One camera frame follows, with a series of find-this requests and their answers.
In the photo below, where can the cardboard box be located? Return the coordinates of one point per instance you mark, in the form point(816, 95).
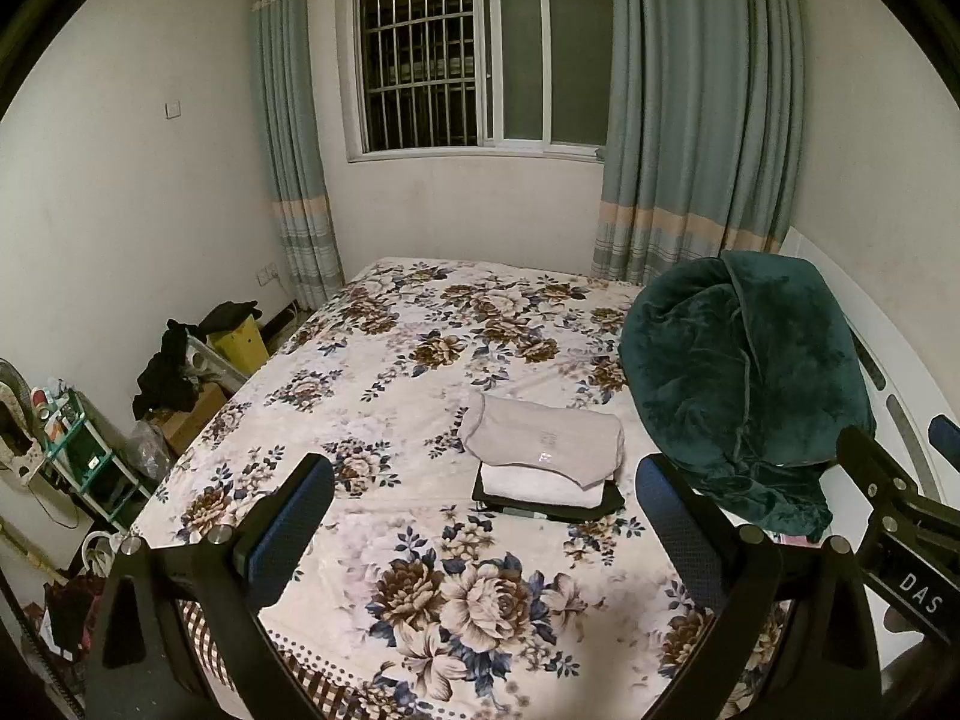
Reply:
point(191, 420)

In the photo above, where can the black folded clothes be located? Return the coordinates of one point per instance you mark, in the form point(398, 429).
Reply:
point(612, 504)

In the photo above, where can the narrow grey-green curtain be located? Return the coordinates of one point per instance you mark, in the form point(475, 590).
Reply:
point(296, 127)

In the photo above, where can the white bed headboard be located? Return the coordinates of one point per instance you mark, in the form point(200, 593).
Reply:
point(911, 382)

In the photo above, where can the grey long-sleeve shirt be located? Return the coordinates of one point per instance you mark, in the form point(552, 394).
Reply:
point(540, 435)

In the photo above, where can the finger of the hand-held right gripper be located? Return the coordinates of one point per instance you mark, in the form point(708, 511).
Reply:
point(874, 457)
point(946, 439)

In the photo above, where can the wall switch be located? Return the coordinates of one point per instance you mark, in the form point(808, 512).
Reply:
point(172, 109)

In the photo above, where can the dark green plush blanket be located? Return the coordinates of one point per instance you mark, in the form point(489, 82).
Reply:
point(735, 375)

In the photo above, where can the wide grey-green curtain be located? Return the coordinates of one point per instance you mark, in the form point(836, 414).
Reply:
point(697, 90)

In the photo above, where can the yellow box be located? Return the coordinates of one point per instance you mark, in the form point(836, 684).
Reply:
point(240, 349)

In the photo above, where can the black cloth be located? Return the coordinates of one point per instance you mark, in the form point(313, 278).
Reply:
point(169, 382)

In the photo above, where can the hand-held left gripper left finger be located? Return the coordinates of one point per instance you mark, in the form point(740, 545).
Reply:
point(289, 536)

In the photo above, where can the wooden stick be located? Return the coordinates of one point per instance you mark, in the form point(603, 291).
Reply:
point(30, 551)

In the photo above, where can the clear plastic bag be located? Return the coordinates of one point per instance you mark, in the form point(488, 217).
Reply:
point(148, 450)

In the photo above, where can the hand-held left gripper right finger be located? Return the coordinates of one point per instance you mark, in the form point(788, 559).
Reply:
point(675, 532)

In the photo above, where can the white folded cloth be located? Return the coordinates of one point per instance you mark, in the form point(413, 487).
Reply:
point(525, 486)

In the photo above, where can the barred window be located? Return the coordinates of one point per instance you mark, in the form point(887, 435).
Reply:
point(450, 52)

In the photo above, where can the green storage rack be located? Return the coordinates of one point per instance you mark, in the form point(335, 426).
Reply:
point(75, 454)

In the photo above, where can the floral bedspread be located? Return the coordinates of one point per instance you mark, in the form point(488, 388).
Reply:
point(390, 360)

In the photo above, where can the beige patterned object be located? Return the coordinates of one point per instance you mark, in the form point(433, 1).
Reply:
point(19, 435)

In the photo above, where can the clear plastic storage box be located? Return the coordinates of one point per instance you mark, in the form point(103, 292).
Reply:
point(217, 371)

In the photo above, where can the wall socket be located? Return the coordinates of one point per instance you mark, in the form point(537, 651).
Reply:
point(268, 274)

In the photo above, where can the dark red bag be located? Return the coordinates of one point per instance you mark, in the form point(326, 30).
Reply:
point(71, 615)

